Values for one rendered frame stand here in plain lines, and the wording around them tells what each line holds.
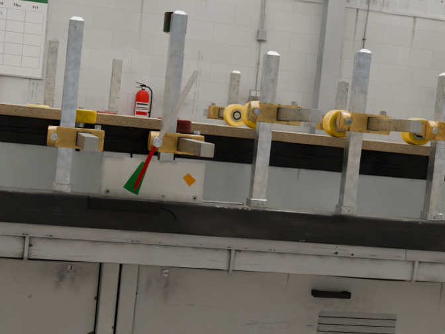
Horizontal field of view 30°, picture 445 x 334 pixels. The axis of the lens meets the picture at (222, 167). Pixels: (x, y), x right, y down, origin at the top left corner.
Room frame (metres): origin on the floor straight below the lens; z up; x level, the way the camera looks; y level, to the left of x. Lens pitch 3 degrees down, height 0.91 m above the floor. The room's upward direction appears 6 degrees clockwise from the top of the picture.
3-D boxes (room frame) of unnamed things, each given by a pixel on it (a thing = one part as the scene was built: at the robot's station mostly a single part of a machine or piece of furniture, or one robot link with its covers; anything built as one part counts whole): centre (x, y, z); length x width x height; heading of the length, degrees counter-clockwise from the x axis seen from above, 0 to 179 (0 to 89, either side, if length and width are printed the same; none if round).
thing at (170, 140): (2.10, 0.12, 0.85); 0.14 x 0.06 x 0.05; 104
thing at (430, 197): (2.27, -0.58, 0.86); 0.04 x 0.04 x 0.48; 14
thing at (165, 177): (2.06, 0.17, 0.75); 0.26 x 0.01 x 0.10; 104
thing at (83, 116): (2.18, 0.38, 0.85); 0.08 x 0.08 x 0.11
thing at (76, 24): (2.03, 0.39, 0.89); 0.04 x 0.04 x 0.48; 14
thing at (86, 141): (1.99, 0.34, 0.83); 0.43 x 0.03 x 0.04; 14
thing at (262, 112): (2.16, -0.12, 0.95); 0.14 x 0.06 x 0.05; 104
